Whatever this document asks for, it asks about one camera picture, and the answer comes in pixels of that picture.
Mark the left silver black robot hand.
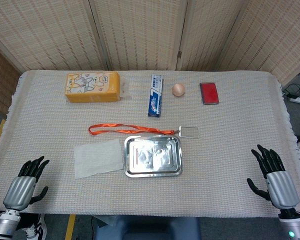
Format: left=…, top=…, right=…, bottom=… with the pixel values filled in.
left=2, top=156, right=50, bottom=213

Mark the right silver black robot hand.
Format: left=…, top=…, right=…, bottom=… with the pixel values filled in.
left=246, top=144, right=300, bottom=210

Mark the clear plastic bag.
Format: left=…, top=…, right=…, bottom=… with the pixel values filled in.
left=73, top=138, right=124, bottom=180

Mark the red rectangular block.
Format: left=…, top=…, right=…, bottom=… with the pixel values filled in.
left=199, top=82, right=220, bottom=105

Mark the silver metal tray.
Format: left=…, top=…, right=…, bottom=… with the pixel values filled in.
left=123, top=135, right=184, bottom=178

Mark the black white sneaker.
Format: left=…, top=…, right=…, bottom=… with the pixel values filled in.
left=19, top=213, right=47, bottom=240

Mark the beige woven tablecloth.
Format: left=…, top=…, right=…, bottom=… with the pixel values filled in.
left=0, top=69, right=300, bottom=218

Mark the clear plastic badge holder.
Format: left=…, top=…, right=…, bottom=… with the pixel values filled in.
left=176, top=125, right=200, bottom=140

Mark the yellow cartoon tissue pack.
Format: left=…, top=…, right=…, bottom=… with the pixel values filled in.
left=64, top=71, right=132, bottom=104

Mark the brown egg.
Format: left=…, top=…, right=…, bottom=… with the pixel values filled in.
left=172, top=82, right=186, bottom=97

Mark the blue white toothpaste box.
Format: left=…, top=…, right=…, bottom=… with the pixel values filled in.
left=147, top=74, right=164, bottom=118

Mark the beige woven folding screen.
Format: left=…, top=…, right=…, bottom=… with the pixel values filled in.
left=0, top=0, right=300, bottom=116

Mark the black power cable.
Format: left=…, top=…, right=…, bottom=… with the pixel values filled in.
left=282, top=82, right=300, bottom=100

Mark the orange lanyard strap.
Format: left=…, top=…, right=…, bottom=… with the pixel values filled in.
left=88, top=123, right=180, bottom=136

